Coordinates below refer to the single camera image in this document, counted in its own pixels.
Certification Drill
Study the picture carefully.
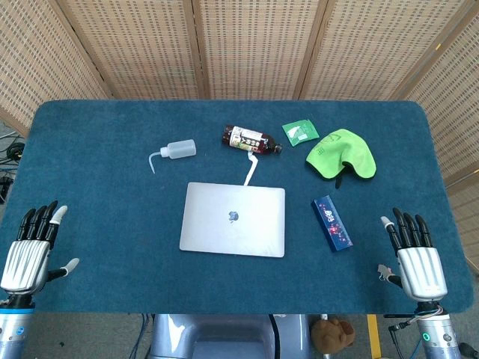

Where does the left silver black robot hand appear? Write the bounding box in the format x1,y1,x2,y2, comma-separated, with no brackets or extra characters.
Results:
0,200,80,296

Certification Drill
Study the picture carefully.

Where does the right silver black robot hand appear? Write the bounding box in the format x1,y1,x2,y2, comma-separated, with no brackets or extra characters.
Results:
376,207,449,302

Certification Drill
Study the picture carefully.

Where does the silver laptop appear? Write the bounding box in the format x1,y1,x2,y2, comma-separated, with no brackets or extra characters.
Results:
178,182,287,259

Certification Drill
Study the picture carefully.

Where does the blue carpeted table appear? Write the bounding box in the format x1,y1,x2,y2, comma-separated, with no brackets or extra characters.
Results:
0,99,475,315

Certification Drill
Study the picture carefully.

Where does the wicker folding screen panel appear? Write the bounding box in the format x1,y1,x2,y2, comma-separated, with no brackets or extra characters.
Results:
55,0,205,100
299,0,469,100
0,0,113,138
396,14,479,270
192,0,330,100

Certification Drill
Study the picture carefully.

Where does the silver robot torso base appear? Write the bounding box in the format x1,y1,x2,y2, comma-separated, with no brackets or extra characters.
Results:
149,313,314,359

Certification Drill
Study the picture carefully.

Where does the yellow floor tape strip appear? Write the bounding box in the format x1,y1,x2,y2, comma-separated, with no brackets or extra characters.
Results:
366,313,382,359

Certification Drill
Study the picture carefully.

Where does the dark blue printed box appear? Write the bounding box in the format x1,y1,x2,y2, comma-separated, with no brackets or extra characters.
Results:
311,194,354,252

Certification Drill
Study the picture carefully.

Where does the brown plush toy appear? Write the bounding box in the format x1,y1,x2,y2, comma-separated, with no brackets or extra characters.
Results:
310,316,356,355

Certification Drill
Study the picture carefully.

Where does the green microfiber cloth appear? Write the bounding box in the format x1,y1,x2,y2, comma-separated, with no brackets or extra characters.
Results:
305,128,377,190

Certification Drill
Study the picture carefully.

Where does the green sachet packet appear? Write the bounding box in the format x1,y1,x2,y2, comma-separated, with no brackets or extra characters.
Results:
281,118,321,147

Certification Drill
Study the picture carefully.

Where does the translucent squeeze wash bottle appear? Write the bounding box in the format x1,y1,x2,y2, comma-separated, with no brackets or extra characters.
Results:
147,138,198,175

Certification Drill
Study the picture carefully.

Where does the brown tea bottle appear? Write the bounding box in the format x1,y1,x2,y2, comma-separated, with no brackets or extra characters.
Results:
221,125,284,156

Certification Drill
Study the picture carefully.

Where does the black floor cable bundle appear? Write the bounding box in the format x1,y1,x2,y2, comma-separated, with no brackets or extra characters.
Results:
0,130,26,205

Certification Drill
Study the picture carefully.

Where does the blue cable bundle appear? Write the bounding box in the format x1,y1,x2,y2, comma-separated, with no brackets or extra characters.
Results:
136,313,154,359

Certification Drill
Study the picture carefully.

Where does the black torso cable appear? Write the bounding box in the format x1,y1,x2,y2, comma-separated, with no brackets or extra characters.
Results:
269,313,281,359

